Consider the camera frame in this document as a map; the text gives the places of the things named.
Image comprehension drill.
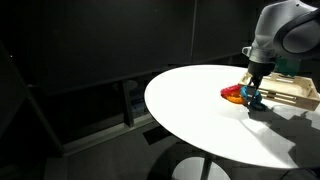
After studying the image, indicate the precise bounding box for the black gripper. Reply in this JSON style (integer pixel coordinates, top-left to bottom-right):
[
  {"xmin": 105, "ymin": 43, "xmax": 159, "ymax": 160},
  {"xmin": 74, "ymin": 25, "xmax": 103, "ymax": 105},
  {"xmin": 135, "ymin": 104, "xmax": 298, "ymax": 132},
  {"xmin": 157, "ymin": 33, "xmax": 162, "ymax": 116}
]
[{"xmin": 248, "ymin": 61, "xmax": 275, "ymax": 90}]

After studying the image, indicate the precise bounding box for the blue toy ring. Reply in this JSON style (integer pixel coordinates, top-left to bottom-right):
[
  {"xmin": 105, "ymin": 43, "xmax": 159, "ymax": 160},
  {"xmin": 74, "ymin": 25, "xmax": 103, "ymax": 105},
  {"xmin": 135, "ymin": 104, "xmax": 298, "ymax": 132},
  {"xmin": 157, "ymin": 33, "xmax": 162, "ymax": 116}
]
[{"xmin": 240, "ymin": 85, "xmax": 263, "ymax": 105}]

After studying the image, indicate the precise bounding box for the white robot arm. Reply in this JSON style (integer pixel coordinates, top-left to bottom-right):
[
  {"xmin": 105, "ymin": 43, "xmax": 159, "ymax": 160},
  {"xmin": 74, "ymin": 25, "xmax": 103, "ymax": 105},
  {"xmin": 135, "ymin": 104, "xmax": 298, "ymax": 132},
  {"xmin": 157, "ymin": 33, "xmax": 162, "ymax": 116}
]
[{"xmin": 242, "ymin": 0, "xmax": 320, "ymax": 89}]

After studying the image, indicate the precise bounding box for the wooden slatted box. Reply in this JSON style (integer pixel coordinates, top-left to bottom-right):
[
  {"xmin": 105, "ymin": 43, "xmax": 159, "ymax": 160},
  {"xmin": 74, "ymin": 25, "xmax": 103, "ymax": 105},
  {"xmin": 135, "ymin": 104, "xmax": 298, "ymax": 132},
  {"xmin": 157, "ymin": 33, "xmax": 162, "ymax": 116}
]
[{"xmin": 238, "ymin": 71, "xmax": 320, "ymax": 112}]

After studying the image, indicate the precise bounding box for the white round table base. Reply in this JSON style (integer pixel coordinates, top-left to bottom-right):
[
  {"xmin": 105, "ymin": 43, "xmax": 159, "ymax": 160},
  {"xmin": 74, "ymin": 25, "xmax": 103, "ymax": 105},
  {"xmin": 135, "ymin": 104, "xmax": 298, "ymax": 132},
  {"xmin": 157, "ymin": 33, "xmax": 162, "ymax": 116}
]
[{"xmin": 171, "ymin": 157, "xmax": 231, "ymax": 180}]

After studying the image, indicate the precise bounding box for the red toy ring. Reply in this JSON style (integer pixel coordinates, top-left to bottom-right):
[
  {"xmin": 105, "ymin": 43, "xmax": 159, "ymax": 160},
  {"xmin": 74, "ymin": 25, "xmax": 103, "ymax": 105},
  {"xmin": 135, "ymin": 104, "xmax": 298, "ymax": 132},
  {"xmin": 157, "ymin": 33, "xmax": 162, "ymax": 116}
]
[{"xmin": 220, "ymin": 84, "xmax": 243, "ymax": 98}]

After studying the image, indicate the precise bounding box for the dark green toy ring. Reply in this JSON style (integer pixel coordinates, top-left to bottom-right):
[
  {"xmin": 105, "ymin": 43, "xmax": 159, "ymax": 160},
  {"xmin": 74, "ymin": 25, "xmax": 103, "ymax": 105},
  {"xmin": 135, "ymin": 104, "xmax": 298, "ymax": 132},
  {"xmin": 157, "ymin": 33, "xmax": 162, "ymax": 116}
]
[{"xmin": 249, "ymin": 100, "xmax": 268, "ymax": 112}]

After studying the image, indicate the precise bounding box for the orange toy ring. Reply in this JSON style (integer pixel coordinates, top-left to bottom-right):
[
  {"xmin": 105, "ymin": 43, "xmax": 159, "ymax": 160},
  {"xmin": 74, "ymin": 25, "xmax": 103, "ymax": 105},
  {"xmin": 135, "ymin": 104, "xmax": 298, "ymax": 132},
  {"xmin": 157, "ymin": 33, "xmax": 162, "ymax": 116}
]
[{"xmin": 224, "ymin": 94, "xmax": 247, "ymax": 105}]

